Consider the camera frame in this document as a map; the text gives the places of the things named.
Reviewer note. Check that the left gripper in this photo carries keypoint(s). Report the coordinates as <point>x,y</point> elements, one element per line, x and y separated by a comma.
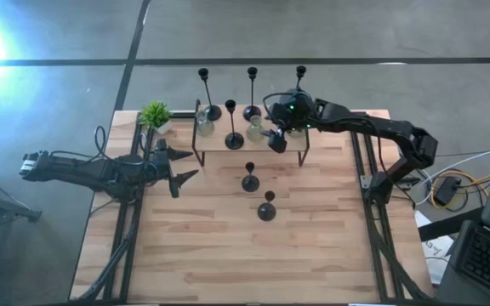
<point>160,168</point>

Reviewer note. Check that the black aluminium frame rails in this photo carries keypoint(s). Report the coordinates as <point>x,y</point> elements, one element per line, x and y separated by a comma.
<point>380,280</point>
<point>129,263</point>

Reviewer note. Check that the black aluminium crossbar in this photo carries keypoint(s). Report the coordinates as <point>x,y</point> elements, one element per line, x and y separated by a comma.
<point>183,115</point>

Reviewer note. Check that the tall black candlestick holder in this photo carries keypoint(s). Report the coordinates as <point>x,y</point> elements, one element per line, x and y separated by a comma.
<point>234,140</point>
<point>213,113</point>
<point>252,113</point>
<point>300,70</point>

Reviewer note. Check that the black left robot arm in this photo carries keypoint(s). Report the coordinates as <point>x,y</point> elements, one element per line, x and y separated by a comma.
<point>83,172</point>

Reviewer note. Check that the dark grey side desk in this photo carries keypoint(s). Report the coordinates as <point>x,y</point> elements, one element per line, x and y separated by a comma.
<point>449,293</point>

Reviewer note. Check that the black laptop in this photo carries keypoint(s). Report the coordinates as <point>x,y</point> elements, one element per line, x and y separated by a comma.
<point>489,259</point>

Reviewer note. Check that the wooden shelf riser black frame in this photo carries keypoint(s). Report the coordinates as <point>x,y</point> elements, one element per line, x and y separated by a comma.
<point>215,143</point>

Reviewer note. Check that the artificial plant in white pot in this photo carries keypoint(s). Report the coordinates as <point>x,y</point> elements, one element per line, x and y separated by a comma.
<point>155,114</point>

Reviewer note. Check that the black power adapter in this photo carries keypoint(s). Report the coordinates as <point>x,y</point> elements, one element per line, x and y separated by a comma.
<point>447,191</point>

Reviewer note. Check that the white paper sheet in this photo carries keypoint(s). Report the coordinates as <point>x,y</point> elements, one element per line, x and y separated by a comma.
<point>434,255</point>

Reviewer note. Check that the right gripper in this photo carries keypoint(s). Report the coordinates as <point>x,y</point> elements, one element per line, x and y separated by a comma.
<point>280,117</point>

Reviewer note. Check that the clear ribbed glass candle holder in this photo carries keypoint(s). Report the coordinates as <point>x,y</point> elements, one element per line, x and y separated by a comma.
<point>205,127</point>
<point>297,134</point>
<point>254,132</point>

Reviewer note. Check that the short black candlestick holder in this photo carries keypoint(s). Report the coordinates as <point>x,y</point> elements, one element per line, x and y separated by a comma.
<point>250,183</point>

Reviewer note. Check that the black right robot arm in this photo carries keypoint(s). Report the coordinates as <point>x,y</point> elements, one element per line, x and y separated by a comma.
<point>381,125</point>

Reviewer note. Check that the medium black candlestick holder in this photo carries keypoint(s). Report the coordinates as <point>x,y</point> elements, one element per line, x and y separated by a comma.
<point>266,212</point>

